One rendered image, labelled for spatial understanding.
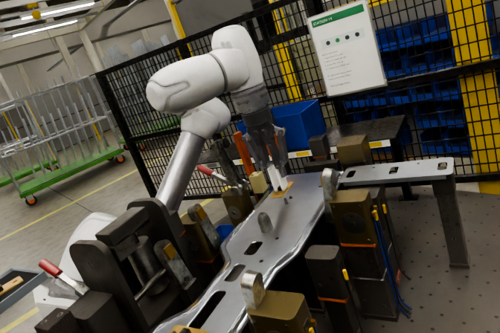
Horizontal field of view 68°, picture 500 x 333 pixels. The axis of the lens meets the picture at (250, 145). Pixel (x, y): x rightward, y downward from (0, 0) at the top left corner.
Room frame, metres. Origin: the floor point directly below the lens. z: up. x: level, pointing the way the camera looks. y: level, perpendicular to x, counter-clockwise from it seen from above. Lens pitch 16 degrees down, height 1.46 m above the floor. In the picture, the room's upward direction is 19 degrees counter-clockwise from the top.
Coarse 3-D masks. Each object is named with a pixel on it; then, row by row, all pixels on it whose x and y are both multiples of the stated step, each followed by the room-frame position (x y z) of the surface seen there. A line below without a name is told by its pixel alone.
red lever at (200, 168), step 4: (200, 164) 1.10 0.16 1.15; (200, 168) 1.09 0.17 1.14; (204, 168) 1.09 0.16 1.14; (208, 168) 1.09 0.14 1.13; (204, 172) 1.08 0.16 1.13; (208, 172) 1.07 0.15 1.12; (212, 172) 1.07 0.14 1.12; (216, 172) 1.08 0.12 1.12; (212, 176) 1.07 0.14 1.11; (216, 176) 1.06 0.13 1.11; (220, 176) 1.06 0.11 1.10; (224, 176) 1.06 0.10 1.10; (220, 180) 1.06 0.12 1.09; (224, 180) 1.05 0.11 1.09; (228, 184) 1.04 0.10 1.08; (240, 184) 1.03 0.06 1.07; (240, 188) 1.02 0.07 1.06
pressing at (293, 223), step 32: (288, 192) 1.02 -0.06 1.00; (320, 192) 0.95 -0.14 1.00; (256, 224) 0.89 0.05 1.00; (288, 224) 0.83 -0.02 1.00; (224, 256) 0.79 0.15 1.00; (256, 256) 0.75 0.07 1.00; (288, 256) 0.71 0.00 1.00; (224, 288) 0.67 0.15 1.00; (192, 320) 0.61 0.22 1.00; (224, 320) 0.58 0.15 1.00
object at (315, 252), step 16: (320, 256) 0.68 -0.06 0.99; (336, 256) 0.67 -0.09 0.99; (320, 272) 0.68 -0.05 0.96; (336, 272) 0.66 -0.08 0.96; (320, 288) 0.69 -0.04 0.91; (336, 288) 0.66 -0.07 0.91; (336, 304) 0.68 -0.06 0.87; (352, 304) 0.69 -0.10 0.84; (336, 320) 0.68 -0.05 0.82; (352, 320) 0.67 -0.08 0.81
